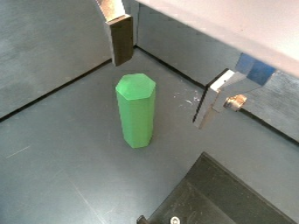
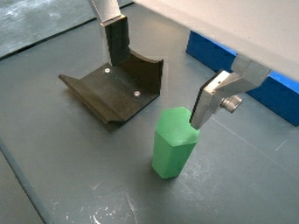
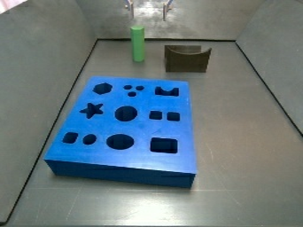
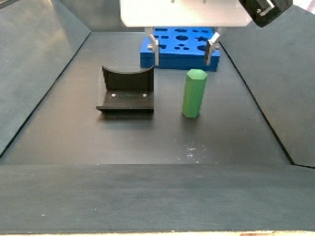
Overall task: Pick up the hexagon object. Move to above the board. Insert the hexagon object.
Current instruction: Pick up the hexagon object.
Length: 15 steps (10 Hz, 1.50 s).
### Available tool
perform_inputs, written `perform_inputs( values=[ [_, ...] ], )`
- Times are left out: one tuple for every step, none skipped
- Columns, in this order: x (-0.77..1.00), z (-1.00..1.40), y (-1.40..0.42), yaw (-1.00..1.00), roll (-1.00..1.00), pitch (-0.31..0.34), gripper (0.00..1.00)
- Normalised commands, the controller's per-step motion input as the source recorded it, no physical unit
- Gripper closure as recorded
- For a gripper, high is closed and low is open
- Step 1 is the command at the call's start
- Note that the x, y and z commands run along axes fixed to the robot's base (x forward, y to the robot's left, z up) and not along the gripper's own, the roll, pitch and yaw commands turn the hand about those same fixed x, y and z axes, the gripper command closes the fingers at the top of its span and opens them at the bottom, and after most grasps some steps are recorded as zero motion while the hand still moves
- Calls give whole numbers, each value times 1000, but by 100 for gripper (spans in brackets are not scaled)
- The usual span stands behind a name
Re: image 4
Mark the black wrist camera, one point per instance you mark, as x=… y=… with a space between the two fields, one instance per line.
x=265 y=11

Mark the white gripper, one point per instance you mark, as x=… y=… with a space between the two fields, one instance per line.
x=184 y=13

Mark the blue shape sorting board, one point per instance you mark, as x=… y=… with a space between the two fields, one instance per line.
x=184 y=48

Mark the green hexagonal prism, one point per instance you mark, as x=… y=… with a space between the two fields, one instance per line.
x=194 y=92

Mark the black curved holder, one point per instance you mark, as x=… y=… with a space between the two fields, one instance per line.
x=129 y=91

